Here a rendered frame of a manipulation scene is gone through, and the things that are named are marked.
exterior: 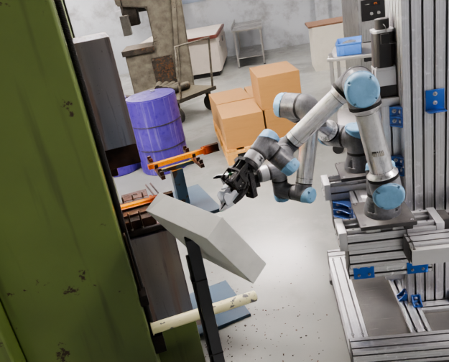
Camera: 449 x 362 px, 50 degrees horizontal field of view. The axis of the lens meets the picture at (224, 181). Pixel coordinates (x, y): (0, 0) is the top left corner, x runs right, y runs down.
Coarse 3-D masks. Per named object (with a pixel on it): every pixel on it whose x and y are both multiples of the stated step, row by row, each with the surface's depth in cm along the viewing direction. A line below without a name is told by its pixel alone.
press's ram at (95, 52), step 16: (80, 48) 166; (96, 48) 167; (80, 64) 168; (96, 64) 169; (112, 64) 171; (96, 80) 171; (112, 80) 173; (96, 96) 173; (112, 96) 174; (96, 112) 175; (112, 112) 176; (128, 112) 178; (112, 128) 178; (128, 128) 180; (112, 144) 180; (128, 144) 182
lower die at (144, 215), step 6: (138, 198) 216; (120, 204) 214; (144, 204) 208; (126, 210) 206; (132, 210) 206; (144, 210) 204; (126, 216) 202; (132, 216) 202; (138, 216) 202; (144, 216) 201; (150, 216) 200; (126, 222) 199; (132, 222) 198; (138, 222) 199; (144, 222) 200; (150, 222) 201; (156, 222) 201
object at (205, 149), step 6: (210, 144) 260; (216, 144) 261; (198, 150) 258; (204, 150) 258; (210, 150) 261; (216, 150) 262; (180, 156) 255; (186, 156) 256; (156, 162) 252; (162, 162) 252; (168, 162) 253; (150, 168) 250
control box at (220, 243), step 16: (160, 192) 164; (160, 208) 158; (176, 208) 154; (192, 208) 150; (176, 224) 149; (192, 224) 145; (208, 224) 141; (224, 224) 141; (208, 240) 138; (224, 240) 142; (240, 240) 146; (208, 256) 163; (224, 256) 144; (240, 256) 148; (256, 256) 153; (240, 272) 151; (256, 272) 154
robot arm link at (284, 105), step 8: (280, 96) 219; (288, 96) 216; (296, 96) 213; (280, 104) 218; (288, 104) 214; (280, 112) 219; (288, 112) 216; (296, 120) 223; (328, 120) 247; (320, 128) 236; (328, 128) 239; (336, 128) 242; (320, 136) 246; (328, 136) 243; (336, 136) 244; (328, 144) 251; (336, 144) 247
